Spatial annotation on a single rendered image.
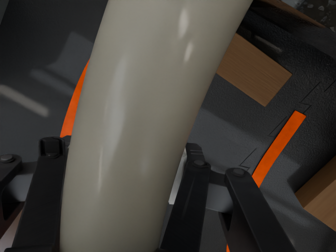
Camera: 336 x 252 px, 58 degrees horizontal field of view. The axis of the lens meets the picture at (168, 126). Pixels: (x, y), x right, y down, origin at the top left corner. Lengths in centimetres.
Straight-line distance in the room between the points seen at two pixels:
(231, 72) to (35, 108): 67
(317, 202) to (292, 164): 15
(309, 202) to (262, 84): 47
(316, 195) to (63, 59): 96
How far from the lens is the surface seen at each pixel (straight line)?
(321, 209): 121
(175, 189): 16
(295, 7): 42
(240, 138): 109
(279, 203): 126
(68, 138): 19
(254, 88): 91
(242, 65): 89
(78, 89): 106
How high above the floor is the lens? 99
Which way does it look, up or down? 68 degrees down
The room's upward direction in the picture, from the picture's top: 175 degrees counter-clockwise
